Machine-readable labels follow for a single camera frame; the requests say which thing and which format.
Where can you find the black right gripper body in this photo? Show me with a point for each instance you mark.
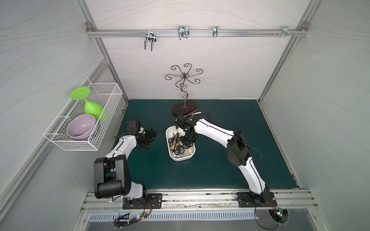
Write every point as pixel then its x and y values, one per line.
pixel 187 138

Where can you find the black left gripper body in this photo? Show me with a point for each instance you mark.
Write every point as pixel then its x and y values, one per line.
pixel 149 137

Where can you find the yellow handled scissors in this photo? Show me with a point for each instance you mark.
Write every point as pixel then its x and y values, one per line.
pixel 174 146

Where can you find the blue handled scissors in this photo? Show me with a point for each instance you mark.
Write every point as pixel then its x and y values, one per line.
pixel 180 151

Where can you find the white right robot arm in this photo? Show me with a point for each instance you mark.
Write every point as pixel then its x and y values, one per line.
pixel 237 150

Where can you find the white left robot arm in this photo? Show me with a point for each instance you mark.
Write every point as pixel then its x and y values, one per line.
pixel 111 173

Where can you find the cream kitchen scissors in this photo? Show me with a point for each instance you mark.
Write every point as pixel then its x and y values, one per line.
pixel 188 152

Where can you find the white storage box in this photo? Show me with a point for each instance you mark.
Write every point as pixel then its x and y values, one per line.
pixel 169 132

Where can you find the bronze jewelry tree stand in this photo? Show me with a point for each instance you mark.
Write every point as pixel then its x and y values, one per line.
pixel 187 106

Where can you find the green table mat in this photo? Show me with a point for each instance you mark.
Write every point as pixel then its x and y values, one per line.
pixel 209 167

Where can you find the green plastic goblet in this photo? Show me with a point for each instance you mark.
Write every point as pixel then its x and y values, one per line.
pixel 90 107

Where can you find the lilac bowl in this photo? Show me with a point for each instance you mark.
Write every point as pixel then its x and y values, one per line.
pixel 81 127

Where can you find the metal double hook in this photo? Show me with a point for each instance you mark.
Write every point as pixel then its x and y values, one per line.
pixel 183 32
pixel 150 38

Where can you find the metal single hook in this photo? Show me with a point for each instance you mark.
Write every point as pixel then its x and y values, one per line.
pixel 215 31

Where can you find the metal corner hook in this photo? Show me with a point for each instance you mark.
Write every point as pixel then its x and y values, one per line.
pixel 285 33

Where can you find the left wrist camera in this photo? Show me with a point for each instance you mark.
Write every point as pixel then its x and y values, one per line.
pixel 133 127

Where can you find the small black handled scissors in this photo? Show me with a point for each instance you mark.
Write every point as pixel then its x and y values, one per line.
pixel 173 140

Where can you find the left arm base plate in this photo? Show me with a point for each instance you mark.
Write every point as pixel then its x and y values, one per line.
pixel 143 201

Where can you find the white wire basket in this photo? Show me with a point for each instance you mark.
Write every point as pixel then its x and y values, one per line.
pixel 108 95

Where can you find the aluminium front rail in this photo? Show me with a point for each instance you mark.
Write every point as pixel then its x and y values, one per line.
pixel 226 199

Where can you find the aluminium rail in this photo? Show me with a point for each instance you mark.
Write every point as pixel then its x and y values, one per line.
pixel 226 199
pixel 193 33

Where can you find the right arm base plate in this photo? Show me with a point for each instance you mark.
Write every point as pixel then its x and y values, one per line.
pixel 251 200

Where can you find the aluminium top rail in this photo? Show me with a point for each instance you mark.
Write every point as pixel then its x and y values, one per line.
pixel 193 33

